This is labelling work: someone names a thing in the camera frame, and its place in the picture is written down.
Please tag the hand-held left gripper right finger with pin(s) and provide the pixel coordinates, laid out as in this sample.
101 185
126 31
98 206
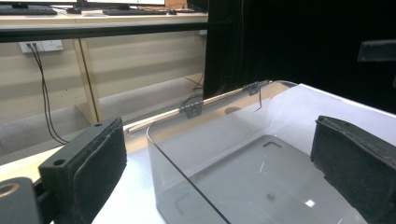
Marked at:
358 161

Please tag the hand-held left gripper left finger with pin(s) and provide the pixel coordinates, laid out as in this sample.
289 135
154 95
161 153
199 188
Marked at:
84 168

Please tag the transparent grey lidded box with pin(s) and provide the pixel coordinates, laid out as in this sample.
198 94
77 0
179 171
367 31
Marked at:
243 174

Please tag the white table cover sheet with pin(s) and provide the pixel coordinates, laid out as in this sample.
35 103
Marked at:
130 199

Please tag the black curtain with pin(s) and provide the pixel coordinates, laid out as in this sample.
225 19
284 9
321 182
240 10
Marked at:
295 37

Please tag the long wooden desk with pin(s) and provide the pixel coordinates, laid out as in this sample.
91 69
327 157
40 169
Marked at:
130 62

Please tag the black computer mouse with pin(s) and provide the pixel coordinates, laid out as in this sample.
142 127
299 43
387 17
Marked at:
172 12
74 10

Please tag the black keyboard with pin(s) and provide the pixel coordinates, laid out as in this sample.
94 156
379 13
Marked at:
26 10
134 12

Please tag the computer monitor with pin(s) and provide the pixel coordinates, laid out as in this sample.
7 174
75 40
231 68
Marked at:
37 1
124 2

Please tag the white wall socket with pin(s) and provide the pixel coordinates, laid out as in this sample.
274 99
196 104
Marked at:
51 45

